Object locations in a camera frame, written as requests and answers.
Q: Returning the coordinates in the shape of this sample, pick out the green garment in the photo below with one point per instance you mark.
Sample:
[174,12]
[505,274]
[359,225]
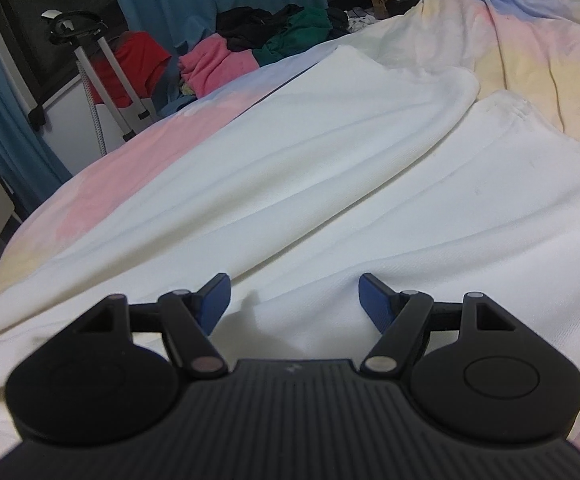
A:
[295,32]

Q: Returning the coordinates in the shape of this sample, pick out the pink garment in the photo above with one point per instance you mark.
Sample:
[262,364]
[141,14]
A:
[216,65]

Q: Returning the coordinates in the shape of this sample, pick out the white garment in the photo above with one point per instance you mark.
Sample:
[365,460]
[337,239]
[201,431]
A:
[320,170]

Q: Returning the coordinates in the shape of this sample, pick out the red garment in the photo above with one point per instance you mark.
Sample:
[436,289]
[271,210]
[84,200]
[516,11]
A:
[130,67]

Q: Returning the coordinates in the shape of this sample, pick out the pastel bed sheet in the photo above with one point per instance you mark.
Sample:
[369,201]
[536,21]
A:
[135,160]

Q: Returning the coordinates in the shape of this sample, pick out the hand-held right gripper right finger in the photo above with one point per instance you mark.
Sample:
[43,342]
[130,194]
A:
[373,302]

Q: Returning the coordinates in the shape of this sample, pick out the garment steamer stand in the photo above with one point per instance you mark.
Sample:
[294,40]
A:
[105,70]

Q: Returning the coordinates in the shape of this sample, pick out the black garment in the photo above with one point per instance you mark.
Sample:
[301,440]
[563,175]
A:
[250,22]

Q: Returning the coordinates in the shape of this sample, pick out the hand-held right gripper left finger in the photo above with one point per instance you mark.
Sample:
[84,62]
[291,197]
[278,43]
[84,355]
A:
[215,301]

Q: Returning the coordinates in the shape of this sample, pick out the pastel quilt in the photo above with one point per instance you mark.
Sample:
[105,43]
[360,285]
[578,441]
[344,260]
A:
[544,35]

